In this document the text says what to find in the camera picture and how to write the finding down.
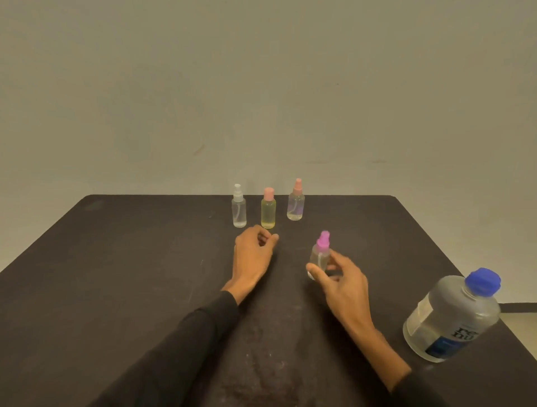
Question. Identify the person's right thumb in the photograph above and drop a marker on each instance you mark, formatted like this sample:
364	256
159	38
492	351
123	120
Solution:
319	274

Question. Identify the clear spray bottle white cap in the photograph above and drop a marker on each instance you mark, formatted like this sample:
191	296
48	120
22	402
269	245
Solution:
238	209

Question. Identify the clear spray bottle pink nozzle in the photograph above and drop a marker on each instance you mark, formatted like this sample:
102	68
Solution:
295	205

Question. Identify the person's right forearm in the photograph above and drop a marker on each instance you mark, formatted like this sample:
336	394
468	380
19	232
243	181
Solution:
390	364

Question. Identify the small spray bottle magenta cap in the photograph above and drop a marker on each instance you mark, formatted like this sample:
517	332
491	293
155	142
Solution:
320	253

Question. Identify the person's left hand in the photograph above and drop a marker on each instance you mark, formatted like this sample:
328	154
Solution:
249	262

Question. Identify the person's right hand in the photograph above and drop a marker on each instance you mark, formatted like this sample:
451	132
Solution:
346	291

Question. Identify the yellow liquid bottle pink cap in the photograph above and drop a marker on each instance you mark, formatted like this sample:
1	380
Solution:
268	211

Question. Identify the large clear bottle blue cap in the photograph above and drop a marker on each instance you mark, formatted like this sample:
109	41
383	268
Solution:
451	318

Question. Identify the person's left forearm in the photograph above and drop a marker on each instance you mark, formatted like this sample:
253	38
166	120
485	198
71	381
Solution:
176	352

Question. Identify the person's left thumb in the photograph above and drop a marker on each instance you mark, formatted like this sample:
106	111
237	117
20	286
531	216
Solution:
270	244

